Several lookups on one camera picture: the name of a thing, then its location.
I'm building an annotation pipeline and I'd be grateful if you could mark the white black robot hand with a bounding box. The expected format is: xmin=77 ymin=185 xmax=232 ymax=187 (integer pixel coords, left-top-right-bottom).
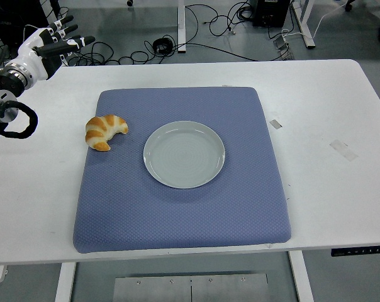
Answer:
xmin=7 ymin=14 xmax=96 ymax=81

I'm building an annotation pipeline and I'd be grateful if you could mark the golden croissant bread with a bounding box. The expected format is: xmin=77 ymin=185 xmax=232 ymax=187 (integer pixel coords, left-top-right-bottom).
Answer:
xmin=84 ymin=115 xmax=129 ymax=152

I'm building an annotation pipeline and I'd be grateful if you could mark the grey round plate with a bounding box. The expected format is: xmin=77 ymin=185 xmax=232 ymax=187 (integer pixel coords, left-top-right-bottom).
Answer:
xmin=142 ymin=121 xmax=226 ymax=190

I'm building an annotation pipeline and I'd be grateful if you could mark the blue quilted mat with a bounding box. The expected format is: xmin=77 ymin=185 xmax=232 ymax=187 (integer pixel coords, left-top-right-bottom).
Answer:
xmin=72 ymin=86 xmax=293 ymax=255

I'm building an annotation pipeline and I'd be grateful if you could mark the white table leg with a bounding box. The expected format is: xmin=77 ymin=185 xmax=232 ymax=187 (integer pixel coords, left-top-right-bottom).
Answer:
xmin=54 ymin=262 xmax=77 ymax=302
xmin=288 ymin=250 xmax=315 ymax=302

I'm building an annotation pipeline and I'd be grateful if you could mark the black computer box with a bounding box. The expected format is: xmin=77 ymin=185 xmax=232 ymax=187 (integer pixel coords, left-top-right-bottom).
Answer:
xmin=252 ymin=0 xmax=292 ymax=28

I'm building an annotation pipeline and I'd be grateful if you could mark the grey foot pedal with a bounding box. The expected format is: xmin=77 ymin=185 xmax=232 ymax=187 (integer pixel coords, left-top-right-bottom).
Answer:
xmin=273 ymin=33 xmax=295 ymax=61

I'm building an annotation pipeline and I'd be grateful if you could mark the large clear tape piece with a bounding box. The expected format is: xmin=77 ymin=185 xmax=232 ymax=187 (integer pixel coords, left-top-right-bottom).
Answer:
xmin=329 ymin=139 xmax=359 ymax=162

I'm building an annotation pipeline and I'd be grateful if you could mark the black table control panel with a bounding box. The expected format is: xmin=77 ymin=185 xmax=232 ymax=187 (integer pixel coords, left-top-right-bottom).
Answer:
xmin=330 ymin=245 xmax=380 ymax=257

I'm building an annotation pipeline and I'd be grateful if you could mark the tangled black cable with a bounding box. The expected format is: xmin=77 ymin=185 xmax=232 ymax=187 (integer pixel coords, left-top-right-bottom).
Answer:
xmin=64 ymin=39 xmax=155 ymax=67

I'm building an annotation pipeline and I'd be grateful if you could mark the coiled black cable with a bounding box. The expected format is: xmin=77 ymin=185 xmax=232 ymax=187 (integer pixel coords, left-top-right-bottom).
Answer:
xmin=152 ymin=36 xmax=175 ymax=55

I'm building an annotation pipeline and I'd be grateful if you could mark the looped black cable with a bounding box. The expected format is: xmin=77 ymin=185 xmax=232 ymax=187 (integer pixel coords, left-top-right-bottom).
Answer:
xmin=186 ymin=3 xmax=240 ymax=38

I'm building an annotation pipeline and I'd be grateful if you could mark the long black floor cable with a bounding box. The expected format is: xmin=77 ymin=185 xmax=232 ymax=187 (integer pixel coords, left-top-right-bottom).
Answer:
xmin=174 ymin=42 xmax=260 ymax=62

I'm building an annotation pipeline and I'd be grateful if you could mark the white cable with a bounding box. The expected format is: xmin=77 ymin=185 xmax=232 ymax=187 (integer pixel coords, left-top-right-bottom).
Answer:
xmin=281 ymin=0 xmax=350 ymax=40

